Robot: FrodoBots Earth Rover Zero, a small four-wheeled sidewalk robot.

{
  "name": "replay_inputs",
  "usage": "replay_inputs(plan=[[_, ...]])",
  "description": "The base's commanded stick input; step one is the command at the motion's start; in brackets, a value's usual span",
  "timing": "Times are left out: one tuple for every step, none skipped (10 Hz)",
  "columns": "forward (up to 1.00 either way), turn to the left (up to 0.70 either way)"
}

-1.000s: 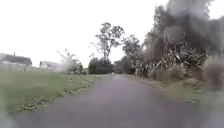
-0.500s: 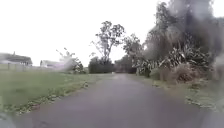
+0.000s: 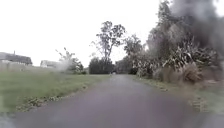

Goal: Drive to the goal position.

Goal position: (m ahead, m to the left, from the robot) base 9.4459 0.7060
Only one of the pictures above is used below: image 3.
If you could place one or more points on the grass field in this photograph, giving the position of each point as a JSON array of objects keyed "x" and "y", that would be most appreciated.
[{"x": 33, "y": 86}]

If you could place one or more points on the small leafy tree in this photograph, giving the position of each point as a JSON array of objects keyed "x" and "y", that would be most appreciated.
[{"x": 71, "y": 63}]

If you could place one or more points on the row of flax bushes and trees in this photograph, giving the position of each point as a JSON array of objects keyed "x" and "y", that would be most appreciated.
[{"x": 186, "y": 50}]

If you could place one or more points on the dark round bush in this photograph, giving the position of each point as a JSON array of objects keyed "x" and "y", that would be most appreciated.
[{"x": 100, "y": 66}]

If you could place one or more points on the group of trees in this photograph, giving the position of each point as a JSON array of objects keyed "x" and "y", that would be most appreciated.
[{"x": 131, "y": 46}]

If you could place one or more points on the grey asphalt path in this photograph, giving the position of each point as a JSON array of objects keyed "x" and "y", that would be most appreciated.
[{"x": 116, "y": 103}]

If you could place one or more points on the grass verge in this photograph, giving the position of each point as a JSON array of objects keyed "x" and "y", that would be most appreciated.
[{"x": 206, "y": 96}]

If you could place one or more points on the building with dark roof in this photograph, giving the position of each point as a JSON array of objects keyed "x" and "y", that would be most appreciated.
[{"x": 16, "y": 58}]

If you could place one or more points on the tall sparse tree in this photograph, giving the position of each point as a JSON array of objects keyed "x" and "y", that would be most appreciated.
[{"x": 108, "y": 36}]

